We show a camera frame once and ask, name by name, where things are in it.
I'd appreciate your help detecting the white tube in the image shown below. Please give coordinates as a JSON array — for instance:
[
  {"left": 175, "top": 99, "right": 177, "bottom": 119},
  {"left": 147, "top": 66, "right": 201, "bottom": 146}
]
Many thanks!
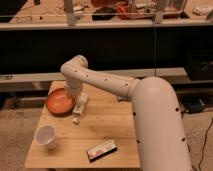
[{"left": 72, "top": 93, "right": 88, "bottom": 124}]

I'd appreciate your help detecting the black cable on floor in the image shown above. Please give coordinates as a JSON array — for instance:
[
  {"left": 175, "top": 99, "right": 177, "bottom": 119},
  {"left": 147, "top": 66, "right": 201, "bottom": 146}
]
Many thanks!
[{"left": 179, "top": 99, "right": 213, "bottom": 171}]

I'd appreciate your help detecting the long workbench shelf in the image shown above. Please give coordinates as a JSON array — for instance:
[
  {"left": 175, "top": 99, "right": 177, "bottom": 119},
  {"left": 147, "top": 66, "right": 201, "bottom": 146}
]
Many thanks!
[{"left": 0, "top": 0, "right": 213, "bottom": 30}]

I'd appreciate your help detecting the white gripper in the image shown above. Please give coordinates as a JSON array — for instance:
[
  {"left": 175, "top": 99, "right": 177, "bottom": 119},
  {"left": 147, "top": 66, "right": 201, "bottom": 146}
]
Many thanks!
[{"left": 64, "top": 84, "right": 82, "bottom": 99}]

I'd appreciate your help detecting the white paper cup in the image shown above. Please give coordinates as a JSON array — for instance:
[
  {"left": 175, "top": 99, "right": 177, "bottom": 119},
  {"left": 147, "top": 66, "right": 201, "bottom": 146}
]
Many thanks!
[{"left": 34, "top": 125, "right": 57, "bottom": 150}]

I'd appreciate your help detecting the black rectangular box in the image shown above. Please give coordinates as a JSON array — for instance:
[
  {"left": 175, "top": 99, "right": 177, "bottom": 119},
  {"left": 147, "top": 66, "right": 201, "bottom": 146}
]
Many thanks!
[{"left": 87, "top": 140, "right": 117, "bottom": 162}]

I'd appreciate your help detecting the wooden table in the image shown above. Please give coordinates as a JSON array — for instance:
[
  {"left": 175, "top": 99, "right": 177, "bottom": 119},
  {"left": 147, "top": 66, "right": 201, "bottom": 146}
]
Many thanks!
[{"left": 25, "top": 85, "right": 140, "bottom": 170}]

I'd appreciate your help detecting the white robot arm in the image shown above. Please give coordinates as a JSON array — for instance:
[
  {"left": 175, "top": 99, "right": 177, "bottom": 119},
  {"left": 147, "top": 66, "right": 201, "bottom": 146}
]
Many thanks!
[{"left": 60, "top": 55, "right": 192, "bottom": 171}]

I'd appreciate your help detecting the orange ceramic bowl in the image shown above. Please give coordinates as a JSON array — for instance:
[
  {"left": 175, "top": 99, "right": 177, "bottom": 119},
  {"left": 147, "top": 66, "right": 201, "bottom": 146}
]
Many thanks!
[{"left": 45, "top": 88, "right": 75, "bottom": 116}]

